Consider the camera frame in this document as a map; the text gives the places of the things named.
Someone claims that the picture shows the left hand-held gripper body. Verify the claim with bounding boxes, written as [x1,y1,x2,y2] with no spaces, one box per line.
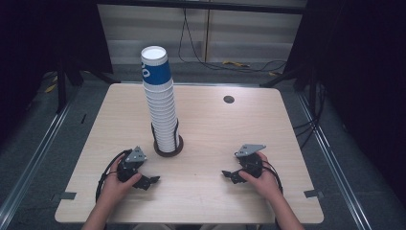
[116,146,148,184]

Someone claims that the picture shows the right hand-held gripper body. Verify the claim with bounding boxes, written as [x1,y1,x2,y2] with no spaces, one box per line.
[235,144,267,179]

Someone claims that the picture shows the black wire cup holder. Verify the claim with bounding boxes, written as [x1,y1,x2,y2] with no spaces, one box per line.
[150,118,185,158]

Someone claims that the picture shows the stack of white paper cups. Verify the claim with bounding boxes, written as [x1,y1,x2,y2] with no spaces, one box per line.
[142,79,180,153]

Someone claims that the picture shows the blue white paper cup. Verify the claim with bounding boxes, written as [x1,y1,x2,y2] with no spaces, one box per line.
[140,45,174,87]

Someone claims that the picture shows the person's right hand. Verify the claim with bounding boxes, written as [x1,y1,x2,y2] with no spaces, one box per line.
[237,150,283,201]

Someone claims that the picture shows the person's left hand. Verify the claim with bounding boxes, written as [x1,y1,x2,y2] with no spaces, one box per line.
[101,153,144,205]

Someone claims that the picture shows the grey tape strip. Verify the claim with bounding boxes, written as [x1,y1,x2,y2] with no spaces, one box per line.
[303,189,325,199]
[58,191,78,201]

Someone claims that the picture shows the black metal stand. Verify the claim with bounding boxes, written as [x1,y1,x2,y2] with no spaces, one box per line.
[259,63,318,94]
[56,58,122,115]

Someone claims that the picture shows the black curtain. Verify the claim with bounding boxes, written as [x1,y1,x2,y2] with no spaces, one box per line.
[0,0,113,143]
[282,0,406,210]

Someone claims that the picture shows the black overhead bar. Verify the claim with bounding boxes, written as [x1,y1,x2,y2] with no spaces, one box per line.
[95,0,308,15]

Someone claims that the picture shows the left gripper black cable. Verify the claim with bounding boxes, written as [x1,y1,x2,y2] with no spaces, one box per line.
[95,149,133,203]

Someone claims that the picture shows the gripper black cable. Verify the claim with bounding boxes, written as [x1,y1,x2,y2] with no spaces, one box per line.
[95,149,133,203]
[260,160,284,195]

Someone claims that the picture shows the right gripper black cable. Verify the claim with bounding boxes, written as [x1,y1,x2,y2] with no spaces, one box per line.
[260,160,284,195]

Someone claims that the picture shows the bundle of black cables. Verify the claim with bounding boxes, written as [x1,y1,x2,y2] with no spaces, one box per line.
[292,81,327,150]

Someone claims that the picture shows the metal floor rail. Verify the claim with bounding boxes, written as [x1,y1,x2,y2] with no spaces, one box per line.
[0,92,79,222]
[296,90,372,230]

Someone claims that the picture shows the long black floor cable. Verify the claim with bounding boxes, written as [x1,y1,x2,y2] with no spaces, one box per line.
[177,8,288,75]

